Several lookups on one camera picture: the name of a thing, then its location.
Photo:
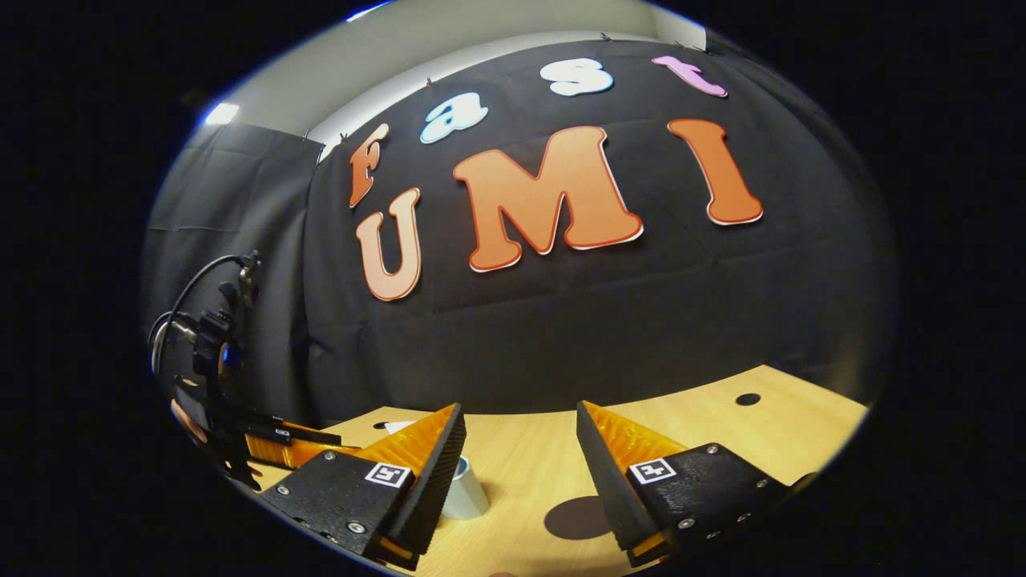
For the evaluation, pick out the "dark round coaster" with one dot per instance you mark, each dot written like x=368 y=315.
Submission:
x=573 y=519

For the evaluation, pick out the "wooden desktop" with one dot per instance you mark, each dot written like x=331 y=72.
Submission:
x=521 y=457

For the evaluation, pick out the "white toothpaste tube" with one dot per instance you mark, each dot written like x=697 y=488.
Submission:
x=401 y=426

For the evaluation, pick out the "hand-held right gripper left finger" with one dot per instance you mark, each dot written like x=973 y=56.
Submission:
x=425 y=489

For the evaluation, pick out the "black backdrop cloth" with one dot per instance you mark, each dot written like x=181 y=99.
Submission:
x=577 y=320

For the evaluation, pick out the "light blue cup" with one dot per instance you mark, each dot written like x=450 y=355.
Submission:
x=466 y=493

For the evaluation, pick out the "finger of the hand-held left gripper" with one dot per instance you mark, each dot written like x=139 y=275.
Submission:
x=292 y=455
x=296 y=431

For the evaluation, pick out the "ceiling light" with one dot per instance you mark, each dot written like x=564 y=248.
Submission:
x=222 y=114

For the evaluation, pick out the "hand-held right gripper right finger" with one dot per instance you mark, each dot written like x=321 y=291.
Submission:
x=609 y=489

